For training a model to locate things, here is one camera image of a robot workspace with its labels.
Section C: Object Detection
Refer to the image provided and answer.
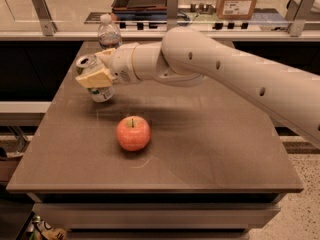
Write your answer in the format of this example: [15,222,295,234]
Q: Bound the metal railing bracket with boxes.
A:
[167,0,178,30]
[31,0,57,36]
[285,0,315,37]

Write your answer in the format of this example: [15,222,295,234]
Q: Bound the left metal railing bracket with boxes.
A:
[31,0,57,36]

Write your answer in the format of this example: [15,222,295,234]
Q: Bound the middle metal railing bracket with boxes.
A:
[167,0,178,30]

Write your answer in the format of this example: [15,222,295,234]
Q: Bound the items under table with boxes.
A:
[28,215,67,240]

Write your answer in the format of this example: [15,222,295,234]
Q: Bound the red apple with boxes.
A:
[116,116,151,151]

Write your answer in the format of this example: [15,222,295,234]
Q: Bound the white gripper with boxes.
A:
[76,43,140,88]

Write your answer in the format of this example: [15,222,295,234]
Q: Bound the clear plastic water bottle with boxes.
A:
[97,14,122,49]

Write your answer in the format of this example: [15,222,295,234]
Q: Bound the brown cardboard box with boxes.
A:
[216,0,257,20]

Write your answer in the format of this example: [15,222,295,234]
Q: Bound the right metal railing bracket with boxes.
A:
[285,0,315,37]

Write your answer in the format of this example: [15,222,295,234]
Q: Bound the white green 7up can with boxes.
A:
[76,54,114,103]

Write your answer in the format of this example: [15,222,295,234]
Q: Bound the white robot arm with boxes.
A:
[76,27,320,147]

